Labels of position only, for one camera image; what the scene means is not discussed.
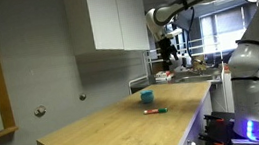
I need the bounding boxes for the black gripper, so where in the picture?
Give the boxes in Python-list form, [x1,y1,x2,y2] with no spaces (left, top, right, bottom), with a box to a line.
[157,35,182,73]

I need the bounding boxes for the red green marker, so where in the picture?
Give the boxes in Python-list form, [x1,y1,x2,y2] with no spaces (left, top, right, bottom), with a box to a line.
[143,106,169,116]

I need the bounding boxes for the small blue bowl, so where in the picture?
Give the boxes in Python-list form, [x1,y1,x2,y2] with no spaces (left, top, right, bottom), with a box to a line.
[139,88,157,105]

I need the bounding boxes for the red white box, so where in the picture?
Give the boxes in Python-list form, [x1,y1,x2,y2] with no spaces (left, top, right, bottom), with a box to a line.
[154,69,175,83]

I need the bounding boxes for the brown wooden holder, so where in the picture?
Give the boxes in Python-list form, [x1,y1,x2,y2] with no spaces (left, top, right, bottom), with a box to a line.
[190,56,209,75]

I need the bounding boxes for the metal sink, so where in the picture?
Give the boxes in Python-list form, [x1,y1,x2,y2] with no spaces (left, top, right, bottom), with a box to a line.
[172,70,223,88]

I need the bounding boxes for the bright window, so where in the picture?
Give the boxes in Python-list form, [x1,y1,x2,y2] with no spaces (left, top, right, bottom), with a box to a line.
[197,3,259,56]

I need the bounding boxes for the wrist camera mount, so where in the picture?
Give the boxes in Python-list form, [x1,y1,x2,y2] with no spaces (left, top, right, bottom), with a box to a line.
[163,27,185,41]

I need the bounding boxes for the white wire rack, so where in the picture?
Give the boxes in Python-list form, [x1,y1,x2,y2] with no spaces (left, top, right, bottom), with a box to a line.
[123,33,235,96]

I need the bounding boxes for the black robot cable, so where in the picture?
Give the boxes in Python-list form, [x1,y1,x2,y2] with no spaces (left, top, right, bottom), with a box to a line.
[179,0,202,61]

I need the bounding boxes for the white wall cabinet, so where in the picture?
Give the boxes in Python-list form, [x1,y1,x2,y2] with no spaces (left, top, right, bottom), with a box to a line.
[63,0,152,61]

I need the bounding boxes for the black clamp with orange handle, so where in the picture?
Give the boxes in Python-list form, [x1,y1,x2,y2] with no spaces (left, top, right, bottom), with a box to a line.
[203,110,236,135]
[197,129,235,145]

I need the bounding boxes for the round silver wall knob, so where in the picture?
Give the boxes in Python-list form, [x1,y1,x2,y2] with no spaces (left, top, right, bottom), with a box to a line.
[78,92,88,102]

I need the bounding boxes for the silver wall knob with plate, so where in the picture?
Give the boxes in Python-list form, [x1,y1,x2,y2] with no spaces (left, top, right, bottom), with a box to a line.
[32,104,48,118]

